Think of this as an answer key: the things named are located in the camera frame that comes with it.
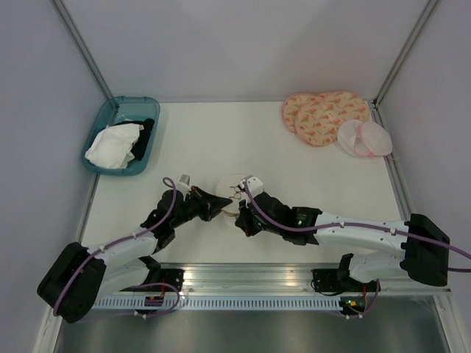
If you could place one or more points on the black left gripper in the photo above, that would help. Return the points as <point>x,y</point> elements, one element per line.
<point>210,205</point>

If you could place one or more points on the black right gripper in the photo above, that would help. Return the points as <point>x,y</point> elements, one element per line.
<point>243,220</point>

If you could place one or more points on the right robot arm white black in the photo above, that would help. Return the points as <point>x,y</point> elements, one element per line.
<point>383,262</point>

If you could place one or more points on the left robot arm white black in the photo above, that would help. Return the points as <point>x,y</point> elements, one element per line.
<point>152,236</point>

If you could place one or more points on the orange floral laundry bag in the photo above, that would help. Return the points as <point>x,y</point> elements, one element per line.
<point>316,117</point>

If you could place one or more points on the pink trimmed mesh laundry bag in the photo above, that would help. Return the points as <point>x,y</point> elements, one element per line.
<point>364,139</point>

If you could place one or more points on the black garment in bin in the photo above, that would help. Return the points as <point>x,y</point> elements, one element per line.
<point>139,147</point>

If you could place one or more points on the white cloth in bin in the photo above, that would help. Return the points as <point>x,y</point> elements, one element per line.
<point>111,148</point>

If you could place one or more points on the teal plastic bin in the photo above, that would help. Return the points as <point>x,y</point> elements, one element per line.
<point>123,110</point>

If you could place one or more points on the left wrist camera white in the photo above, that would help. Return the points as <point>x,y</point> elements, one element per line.
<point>184,184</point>

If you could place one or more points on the aluminium front rail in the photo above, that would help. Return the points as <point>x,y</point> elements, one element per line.
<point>257,277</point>

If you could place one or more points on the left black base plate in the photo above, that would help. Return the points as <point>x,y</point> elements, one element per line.
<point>170,276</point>

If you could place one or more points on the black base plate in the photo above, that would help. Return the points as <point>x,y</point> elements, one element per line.
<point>329,282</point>
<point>170,276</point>

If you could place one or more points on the white slotted cable duct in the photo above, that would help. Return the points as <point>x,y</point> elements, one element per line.
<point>142,302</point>

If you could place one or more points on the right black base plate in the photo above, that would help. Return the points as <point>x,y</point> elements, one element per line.
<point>329,282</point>

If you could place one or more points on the right side aluminium rail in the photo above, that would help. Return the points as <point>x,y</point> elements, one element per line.
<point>399,184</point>

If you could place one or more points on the left aluminium frame post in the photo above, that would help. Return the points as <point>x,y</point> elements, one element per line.
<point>73,31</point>

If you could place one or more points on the aluminium frame post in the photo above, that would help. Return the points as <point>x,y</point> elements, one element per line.
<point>73,31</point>
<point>413,36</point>

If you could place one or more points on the right aluminium frame post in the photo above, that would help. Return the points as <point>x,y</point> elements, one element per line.
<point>413,36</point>

